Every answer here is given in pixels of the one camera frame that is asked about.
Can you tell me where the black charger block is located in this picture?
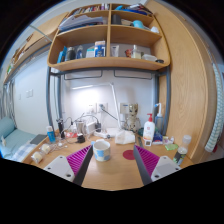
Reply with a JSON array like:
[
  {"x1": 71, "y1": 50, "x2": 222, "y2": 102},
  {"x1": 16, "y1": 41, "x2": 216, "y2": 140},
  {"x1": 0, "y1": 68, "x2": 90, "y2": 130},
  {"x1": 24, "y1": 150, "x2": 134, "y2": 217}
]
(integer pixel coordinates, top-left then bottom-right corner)
[{"x1": 76, "y1": 133, "x2": 87, "y2": 144}]

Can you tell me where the white desk lamp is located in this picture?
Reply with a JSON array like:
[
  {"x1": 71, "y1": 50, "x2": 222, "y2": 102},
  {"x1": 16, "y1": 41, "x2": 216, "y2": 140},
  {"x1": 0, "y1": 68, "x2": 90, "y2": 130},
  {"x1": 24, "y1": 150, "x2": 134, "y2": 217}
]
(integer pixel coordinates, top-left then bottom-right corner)
[{"x1": 71, "y1": 82, "x2": 125, "y2": 138}]

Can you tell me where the green striped hanging towel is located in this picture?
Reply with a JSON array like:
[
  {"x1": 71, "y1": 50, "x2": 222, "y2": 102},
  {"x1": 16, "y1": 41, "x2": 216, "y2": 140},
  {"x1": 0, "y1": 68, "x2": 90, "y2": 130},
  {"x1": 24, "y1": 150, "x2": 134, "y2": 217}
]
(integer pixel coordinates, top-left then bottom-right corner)
[{"x1": 204, "y1": 63, "x2": 224, "y2": 153}]

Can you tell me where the white tissue pack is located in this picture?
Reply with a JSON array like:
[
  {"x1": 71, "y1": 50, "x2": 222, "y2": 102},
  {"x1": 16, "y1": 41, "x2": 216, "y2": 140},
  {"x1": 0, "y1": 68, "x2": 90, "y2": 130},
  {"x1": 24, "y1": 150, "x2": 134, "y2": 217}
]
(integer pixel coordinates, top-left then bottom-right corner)
[{"x1": 114, "y1": 129, "x2": 137, "y2": 145}]

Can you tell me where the clear bottle with dark label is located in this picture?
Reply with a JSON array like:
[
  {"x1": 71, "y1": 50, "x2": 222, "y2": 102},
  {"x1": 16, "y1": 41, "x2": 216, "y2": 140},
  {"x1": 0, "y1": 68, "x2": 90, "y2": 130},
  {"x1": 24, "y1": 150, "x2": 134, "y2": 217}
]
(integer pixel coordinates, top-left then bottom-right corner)
[{"x1": 173, "y1": 134, "x2": 193, "y2": 167}]

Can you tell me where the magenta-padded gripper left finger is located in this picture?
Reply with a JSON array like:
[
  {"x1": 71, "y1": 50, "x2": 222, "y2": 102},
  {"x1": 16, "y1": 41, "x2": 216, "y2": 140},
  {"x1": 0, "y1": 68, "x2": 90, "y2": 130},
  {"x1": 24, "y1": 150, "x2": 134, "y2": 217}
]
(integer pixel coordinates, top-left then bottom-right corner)
[{"x1": 43, "y1": 144, "x2": 95, "y2": 187}]

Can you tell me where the brown tree figurine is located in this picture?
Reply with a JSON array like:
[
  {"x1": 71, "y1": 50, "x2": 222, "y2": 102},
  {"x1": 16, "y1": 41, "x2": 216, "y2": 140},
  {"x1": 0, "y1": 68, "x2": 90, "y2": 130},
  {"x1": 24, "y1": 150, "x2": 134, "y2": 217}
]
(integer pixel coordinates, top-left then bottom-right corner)
[{"x1": 124, "y1": 103, "x2": 141, "y2": 133}]

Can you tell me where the black cylindrical bottle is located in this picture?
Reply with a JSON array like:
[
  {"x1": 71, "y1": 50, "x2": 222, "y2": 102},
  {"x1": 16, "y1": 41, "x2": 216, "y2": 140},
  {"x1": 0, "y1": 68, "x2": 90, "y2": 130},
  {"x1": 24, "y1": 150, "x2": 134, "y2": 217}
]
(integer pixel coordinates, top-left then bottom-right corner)
[{"x1": 56, "y1": 118, "x2": 66, "y2": 139}]

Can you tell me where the white pump bottle, red top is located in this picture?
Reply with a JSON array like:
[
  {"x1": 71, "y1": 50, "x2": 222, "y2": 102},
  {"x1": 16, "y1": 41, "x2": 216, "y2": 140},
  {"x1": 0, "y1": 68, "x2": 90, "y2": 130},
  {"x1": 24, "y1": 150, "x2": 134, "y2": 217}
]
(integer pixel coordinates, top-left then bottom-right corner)
[{"x1": 142, "y1": 113, "x2": 157, "y2": 143}]

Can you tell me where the flat round red coaster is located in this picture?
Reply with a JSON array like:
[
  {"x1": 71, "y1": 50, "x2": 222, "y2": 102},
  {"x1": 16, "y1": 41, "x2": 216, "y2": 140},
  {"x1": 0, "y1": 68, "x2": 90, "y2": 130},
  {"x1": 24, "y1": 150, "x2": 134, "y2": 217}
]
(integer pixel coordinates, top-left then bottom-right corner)
[{"x1": 122, "y1": 149, "x2": 136, "y2": 161}]

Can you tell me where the small blue bottle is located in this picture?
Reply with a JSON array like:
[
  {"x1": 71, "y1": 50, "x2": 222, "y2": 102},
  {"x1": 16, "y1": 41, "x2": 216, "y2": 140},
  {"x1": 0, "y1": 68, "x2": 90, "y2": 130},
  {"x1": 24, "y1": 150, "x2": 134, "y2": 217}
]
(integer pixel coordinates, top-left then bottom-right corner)
[{"x1": 45, "y1": 125, "x2": 57, "y2": 144}]

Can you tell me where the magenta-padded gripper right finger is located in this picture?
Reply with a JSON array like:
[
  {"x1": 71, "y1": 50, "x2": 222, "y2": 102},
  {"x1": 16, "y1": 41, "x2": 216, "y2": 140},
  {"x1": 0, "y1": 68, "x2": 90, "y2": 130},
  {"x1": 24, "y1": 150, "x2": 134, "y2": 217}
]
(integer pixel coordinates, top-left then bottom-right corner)
[{"x1": 132, "y1": 144, "x2": 183, "y2": 187}]

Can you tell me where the wooden shelf unit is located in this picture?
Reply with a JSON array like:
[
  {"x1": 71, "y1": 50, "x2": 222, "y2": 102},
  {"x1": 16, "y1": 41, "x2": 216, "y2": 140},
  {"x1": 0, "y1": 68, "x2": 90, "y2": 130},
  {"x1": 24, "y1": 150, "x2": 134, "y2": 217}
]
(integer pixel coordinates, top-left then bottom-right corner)
[{"x1": 47, "y1": 2, "x2": 171, "y2": 72}]

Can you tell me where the bed with blue bedding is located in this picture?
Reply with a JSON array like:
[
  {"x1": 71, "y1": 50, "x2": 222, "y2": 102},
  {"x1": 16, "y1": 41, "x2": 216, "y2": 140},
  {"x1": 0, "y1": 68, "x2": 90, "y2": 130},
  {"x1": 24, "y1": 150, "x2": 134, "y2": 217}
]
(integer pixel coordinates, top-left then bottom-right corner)
[{"x1": 0, "y1": 116, "x2": 38, "y2": 163}]

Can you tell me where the white power strip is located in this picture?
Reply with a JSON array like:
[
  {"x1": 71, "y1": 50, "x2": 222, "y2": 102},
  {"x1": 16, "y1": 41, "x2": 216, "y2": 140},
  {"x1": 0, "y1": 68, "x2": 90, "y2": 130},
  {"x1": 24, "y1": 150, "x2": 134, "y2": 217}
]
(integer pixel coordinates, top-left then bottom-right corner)
[{"x1": 94, "y1": 130, "x2": 111, "y2": 140}]

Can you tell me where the white mug with blue map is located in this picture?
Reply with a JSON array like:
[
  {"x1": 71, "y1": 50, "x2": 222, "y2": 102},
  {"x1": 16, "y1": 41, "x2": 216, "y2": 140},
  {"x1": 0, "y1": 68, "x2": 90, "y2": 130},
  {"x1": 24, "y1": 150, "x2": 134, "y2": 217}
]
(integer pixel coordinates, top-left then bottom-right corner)
[{"x1": 92, "y1": 139, "x2": 112, "y2": 163}]

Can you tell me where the clear blue spray bottle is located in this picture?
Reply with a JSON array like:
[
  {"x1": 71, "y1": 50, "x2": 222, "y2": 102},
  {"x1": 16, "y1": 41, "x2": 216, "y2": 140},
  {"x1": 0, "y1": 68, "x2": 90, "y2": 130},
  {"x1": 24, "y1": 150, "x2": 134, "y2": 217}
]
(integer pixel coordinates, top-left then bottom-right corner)
[{"x1": 153, "y1": 102, "x2": 166, "y2": 135}]

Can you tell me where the white tape roll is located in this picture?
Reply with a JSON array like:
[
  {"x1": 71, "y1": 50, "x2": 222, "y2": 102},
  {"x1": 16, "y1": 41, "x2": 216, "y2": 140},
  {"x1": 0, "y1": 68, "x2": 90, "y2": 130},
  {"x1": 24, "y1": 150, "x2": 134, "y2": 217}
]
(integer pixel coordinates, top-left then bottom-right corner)
[
  {"x1": 39, "y1": 143, "x2": 52, "y2": 155},
  {"x1": 31, "y1": 151, "x2": 45, "y2": 165}
]

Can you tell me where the green cloth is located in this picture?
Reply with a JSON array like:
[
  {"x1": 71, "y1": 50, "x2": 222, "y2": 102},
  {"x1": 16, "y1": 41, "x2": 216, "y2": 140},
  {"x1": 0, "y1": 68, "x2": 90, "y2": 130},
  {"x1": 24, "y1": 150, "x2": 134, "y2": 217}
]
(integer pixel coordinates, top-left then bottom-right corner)
[{"x1": 164, "y1": 143, "x2": 179, "y2": 151}]

